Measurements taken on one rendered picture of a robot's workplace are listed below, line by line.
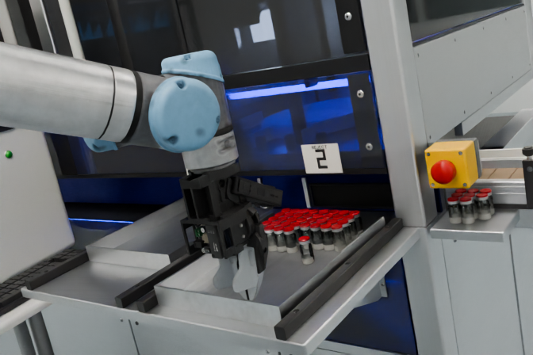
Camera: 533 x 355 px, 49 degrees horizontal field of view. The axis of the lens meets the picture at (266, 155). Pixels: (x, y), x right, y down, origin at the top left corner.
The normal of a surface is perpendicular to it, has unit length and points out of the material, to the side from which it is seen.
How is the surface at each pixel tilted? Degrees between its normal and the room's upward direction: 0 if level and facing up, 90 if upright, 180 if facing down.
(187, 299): 90
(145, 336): 90
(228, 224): 90
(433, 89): 90
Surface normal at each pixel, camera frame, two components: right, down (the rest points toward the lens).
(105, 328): -0.58, 0.29
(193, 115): 0.55, 0.07
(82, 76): 0.56, -0.36
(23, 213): 0.84, -0.05
